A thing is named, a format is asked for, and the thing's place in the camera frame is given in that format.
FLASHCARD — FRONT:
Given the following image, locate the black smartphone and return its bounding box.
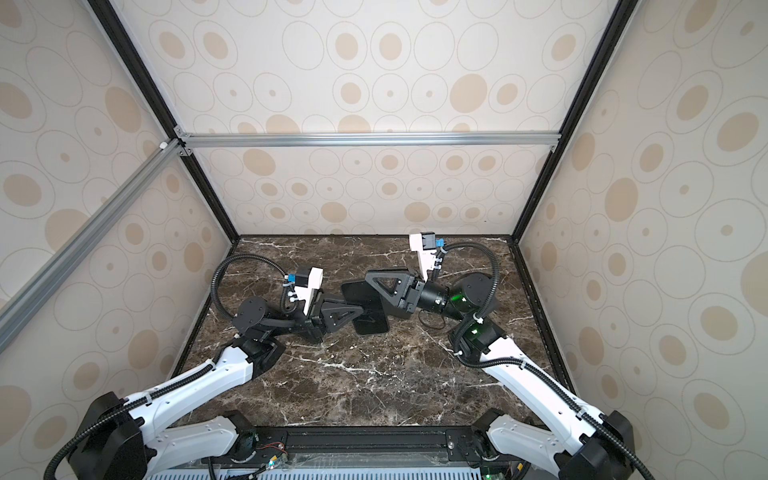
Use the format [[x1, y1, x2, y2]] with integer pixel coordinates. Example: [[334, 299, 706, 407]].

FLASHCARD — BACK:
[[341, 280, 383, 312]]

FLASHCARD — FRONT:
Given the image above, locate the black phone case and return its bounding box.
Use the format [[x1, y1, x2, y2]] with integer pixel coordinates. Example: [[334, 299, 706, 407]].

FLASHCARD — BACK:
[[353, 311, 390, 336]]

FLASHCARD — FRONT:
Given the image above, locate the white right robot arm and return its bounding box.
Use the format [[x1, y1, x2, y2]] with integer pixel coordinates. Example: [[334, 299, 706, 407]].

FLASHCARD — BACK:
[[365, 269, 652, 479]]

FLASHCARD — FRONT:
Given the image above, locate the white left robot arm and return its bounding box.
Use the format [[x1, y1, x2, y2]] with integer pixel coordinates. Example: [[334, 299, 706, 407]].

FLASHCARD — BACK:
[[44, 297, 365, 479]]

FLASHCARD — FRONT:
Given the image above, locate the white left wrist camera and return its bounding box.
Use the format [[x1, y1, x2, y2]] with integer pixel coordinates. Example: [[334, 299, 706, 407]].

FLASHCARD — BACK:
[[285, 266, 324, 315]]

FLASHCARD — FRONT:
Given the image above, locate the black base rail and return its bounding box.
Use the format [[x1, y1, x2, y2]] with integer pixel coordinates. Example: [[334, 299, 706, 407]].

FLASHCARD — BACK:
[[203, 425, 531, 479]]

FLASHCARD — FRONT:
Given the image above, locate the silver aluminium rail back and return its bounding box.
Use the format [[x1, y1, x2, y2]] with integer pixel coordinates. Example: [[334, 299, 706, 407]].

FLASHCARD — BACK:
[[181, 131, 561, 148]]

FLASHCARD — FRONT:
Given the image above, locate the silver aluminium rail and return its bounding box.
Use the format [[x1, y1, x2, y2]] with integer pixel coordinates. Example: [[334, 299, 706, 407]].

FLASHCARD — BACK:
[[1, 139, 182, 350], [181, 131, 561, 148]]

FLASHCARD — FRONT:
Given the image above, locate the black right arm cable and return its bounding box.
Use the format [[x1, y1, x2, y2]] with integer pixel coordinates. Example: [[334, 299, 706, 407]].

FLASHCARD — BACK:
[[443, 241, 656, 480]]

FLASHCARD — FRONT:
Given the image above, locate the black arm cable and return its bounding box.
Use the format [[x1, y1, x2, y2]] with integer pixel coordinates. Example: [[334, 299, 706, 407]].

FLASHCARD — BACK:
[[43, 253, 295, 480], [443, 241, 656, 480]]

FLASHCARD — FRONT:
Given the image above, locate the silver aluminium rail left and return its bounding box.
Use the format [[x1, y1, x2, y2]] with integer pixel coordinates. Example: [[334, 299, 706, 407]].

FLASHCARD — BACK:
[[1, 139, 182, 350]]

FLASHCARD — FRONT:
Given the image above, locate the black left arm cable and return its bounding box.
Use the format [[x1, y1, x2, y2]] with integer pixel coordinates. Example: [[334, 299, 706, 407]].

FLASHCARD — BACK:
[[43, 253, 295, 480]]

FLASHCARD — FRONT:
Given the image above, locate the black corner frame post right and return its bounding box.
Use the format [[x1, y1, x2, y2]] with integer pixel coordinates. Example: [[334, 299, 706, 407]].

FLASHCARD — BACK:
[[510, 0, 640, 246]]

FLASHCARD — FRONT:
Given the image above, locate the black corner frame post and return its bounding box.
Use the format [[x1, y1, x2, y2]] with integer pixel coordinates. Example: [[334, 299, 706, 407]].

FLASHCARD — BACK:
[[510, 0, 640, 246], [86, 0, 240, 245]]

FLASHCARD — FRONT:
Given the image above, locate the black corner frame post left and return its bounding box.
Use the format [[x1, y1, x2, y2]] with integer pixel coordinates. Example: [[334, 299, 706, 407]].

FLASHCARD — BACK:
[[86, 0, 240, 245]]

